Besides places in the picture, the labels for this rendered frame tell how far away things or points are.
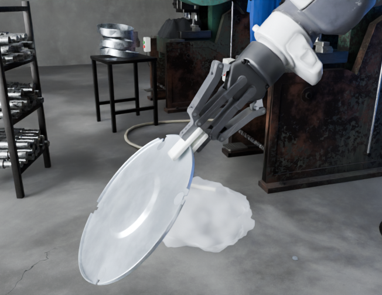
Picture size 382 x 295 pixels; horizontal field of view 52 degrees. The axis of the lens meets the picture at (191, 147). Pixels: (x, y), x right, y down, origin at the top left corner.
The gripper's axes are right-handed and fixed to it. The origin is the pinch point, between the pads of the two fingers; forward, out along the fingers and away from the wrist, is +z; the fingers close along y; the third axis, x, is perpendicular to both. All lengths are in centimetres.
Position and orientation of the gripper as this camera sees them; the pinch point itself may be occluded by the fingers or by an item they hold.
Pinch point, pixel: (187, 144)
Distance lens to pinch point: 66.6
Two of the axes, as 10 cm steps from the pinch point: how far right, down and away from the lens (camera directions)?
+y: -6.7, -5.8, -4.6
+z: -6.7, 7.4, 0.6
